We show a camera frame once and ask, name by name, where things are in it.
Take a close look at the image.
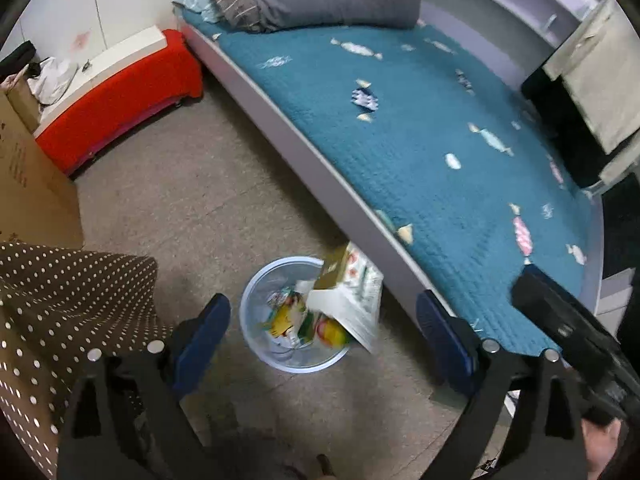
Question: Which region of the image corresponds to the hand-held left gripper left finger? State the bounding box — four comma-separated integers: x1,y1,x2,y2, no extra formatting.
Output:
57,292,233,480

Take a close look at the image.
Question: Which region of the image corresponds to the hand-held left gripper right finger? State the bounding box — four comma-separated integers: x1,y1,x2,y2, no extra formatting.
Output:
416,290,588,480

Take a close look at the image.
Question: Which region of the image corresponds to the yellow paper package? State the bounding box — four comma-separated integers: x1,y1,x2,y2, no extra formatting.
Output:
270,302,307,338

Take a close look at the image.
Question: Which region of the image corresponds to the yellow white carton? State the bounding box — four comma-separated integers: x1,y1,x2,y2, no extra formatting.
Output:
306,242,385,353

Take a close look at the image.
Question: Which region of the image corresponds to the light blue trash bin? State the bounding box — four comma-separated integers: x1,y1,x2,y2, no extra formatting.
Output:
239,256,351,373

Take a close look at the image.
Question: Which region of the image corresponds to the person's right hand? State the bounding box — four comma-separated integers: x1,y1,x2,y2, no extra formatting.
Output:
582,417,623,480

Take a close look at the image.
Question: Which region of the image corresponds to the red yellow wrapper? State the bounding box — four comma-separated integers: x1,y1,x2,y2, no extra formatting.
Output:
315,317,351,348

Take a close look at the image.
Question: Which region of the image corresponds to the brown polka dot tablecloth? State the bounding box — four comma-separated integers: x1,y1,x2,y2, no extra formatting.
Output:
0,241,173,478

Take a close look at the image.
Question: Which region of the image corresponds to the bed with teal blanket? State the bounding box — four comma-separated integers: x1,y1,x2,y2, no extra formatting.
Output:
182,17,601,356

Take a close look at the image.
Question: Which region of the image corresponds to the dark cloth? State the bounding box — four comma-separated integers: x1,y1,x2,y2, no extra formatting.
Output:
520,67,616,188

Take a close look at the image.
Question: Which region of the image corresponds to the cardboard box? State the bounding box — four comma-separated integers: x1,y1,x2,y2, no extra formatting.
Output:
0,77,85,251

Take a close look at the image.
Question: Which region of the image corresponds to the red covered bench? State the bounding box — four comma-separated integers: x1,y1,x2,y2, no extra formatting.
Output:
32,26,205,176

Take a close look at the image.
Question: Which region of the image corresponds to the cream cloth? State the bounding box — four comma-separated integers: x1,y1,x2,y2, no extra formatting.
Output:
542,0,640,156

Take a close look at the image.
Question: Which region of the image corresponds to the white crumpled cloth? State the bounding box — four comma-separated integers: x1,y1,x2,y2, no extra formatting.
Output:
27,57,76,106

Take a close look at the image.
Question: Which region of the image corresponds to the light blue striped pillow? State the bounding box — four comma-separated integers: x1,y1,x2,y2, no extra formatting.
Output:
172,0,221,25

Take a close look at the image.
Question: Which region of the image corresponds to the checked grey pillow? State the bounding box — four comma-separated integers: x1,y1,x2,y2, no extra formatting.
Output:
207,0,271,31

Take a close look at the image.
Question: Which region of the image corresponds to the black clothing heap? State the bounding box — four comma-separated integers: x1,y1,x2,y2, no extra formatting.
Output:
0,42,36,73

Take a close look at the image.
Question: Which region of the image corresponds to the white bed frame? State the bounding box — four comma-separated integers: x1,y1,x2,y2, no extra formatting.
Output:
172,10,608,411

